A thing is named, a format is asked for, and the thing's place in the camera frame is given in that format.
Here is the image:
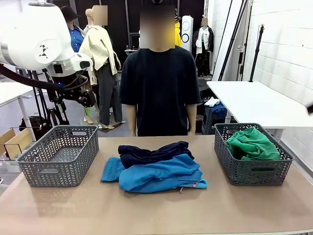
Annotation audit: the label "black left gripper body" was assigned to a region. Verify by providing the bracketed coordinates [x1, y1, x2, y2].
[50, 72, 76, 95]

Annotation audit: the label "mannequin with yellow hoodie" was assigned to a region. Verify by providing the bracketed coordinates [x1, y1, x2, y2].
[174, 8, 183, 47]

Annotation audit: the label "cardboard box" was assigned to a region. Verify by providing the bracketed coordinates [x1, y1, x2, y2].
[0, 128, 34, 160]

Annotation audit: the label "dark stool with clothes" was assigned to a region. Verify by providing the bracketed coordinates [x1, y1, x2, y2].
[201, 96, 232, 135]

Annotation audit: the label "blue shorts with pink label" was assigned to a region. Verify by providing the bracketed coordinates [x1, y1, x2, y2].
[119, 168, 208, 194]

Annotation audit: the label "mannequin white shirt black jacket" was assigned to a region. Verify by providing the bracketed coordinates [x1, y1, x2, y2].
[192, 17, 215, 77]

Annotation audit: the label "black camera tripod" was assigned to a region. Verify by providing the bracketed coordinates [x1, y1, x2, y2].
[30, 70, 70, 128]

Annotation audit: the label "black pole stand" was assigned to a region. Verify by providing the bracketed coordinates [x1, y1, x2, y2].
[248, 23, 265, 83]

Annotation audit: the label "white tower air conditioner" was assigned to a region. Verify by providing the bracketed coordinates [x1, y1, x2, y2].
[181, 15, 194, 53]

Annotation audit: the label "person in black t-shirt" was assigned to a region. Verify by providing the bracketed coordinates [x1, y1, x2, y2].
[119, 0, 202, 137]

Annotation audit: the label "light blue polo shirt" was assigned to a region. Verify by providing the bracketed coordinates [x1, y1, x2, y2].
[101, 153, 201, 183]

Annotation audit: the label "black bag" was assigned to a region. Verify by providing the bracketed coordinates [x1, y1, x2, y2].
[19, 116, 53, 140]

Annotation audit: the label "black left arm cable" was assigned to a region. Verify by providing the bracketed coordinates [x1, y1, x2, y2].
[0, 63, 90, 103]

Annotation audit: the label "mannequin with cream jacket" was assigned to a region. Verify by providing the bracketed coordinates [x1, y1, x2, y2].
[78, 5, 127, 129]

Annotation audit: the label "large white table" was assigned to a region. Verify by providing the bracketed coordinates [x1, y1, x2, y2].
[206, 80, 313, 142]

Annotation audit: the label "gray woven plastic basket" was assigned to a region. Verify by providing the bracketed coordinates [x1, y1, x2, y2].
[214, 122, 294, 186]
[16, 124, 100, 188]

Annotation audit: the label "person's left forearm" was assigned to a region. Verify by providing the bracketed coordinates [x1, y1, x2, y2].
[187, 103, 198, 137]

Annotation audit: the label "navy blue garment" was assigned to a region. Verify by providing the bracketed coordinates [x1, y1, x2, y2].
[118, 141, 196, 169]

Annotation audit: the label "mannequin blue shirt black hat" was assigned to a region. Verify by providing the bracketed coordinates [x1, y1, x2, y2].
[60, 5, 98, 124]

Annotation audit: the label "green garment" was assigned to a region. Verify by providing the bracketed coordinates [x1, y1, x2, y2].
[225, 127, 281, 161]

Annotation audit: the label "black light stand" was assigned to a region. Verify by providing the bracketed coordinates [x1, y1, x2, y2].
[217, 0, 254, 81]

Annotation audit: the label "small white table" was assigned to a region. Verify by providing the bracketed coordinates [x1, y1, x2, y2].
[0, 82, 46, 141]

